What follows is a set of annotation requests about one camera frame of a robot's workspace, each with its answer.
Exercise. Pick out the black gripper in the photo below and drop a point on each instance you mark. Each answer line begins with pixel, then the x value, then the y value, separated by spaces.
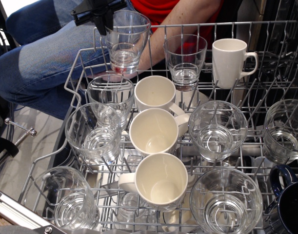
pixel 100 12

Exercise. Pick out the clear glass cup red sticker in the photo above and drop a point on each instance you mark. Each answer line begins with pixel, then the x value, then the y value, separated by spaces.
pixel 126 40

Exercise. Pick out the person's bare forearm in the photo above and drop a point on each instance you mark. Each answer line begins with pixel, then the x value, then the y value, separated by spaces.
pixel 183 19

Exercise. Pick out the clear glass cup back centre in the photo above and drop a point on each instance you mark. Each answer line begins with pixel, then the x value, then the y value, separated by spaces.
pixel 185 56

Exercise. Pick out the clear glass cup centre right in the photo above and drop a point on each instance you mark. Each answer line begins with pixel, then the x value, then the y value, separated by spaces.
pixel 217 129

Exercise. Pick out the clear glass cup front left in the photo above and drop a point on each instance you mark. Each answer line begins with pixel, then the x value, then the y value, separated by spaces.
pixel 62 196

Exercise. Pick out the clear glass cup far right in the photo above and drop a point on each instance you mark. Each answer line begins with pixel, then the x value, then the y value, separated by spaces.
pixel 280 132

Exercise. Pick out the clear glass cup front right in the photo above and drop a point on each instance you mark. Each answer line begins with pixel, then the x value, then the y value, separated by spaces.
pixel 226 201

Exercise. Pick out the blue jeans leg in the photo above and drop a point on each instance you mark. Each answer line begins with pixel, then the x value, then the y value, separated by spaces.
pixel 51 47

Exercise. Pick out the white mug top of row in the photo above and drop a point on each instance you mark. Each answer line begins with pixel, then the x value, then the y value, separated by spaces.
pixel 156 92

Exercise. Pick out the white mug of row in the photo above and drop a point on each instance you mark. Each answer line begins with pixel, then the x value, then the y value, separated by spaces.
pixel 156 130
pixel 160 179
pixel 156 92

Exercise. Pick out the red shirt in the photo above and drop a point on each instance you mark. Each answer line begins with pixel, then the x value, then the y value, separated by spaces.
pixel 157 10

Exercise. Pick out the white mug middle of row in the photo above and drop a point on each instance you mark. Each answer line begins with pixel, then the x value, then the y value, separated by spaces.
pixel 156 130

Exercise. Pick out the tall white ceramic mug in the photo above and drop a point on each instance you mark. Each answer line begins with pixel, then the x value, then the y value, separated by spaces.
pixel 228 57

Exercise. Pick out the black clamp at left edge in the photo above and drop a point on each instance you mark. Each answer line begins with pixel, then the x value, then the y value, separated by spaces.
pixel 7 148

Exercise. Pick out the white mug bottom of row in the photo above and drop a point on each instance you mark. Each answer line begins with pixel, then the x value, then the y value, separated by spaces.
pixel 160 179

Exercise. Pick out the small glass in lower rack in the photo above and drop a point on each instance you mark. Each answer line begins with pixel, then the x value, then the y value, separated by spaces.
pixel 130 206

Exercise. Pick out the dark blue ceramic mug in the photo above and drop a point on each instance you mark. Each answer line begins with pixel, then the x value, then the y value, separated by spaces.
pixel 281 216

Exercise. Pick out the grey wire dishwasher rack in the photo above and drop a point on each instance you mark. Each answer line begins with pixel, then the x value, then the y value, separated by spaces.
pixel 276 43

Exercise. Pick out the chrome handle bar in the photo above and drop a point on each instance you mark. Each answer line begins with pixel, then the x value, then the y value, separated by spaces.
pixel 25 131

